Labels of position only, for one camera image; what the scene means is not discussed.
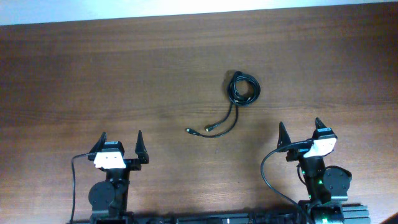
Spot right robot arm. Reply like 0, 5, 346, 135
277, 118, 352, 223

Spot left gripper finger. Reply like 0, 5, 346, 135
88, 132, 107, 161
135, 130, 149, 164

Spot black HDMI cable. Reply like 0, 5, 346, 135
185, 72, 261, 139

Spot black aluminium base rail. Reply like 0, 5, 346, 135
67, 203, 371, 224

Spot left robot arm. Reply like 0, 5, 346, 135
88, 131, 149, 224

